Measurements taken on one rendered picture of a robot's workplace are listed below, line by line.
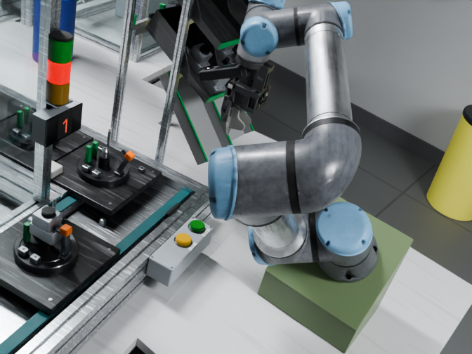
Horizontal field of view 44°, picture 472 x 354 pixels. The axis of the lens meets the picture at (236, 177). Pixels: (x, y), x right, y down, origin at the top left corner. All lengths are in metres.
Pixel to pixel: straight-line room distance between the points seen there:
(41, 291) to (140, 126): 0.94
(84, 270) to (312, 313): 0.56
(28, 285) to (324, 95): 0.74
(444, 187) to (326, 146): 2.98
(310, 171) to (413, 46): 3.50
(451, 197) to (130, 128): 2.33
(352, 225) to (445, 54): 3.07
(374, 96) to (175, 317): 3.31
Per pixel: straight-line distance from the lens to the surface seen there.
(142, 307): 1.45
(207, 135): 1.77
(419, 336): 1.66
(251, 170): 0.87
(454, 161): 3.76
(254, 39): 1.16
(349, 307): 1.45
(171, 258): 1.43
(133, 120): 2.13
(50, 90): 1.34
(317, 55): 1.07
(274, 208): 0.89
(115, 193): 1.58
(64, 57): 1.31
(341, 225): 1.26
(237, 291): 1.54
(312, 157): 0.87
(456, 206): 3.87
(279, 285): 1.49
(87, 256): 1.39
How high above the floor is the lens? 1.93
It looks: 34 degrees down
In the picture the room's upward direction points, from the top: 16 degrees clockwise
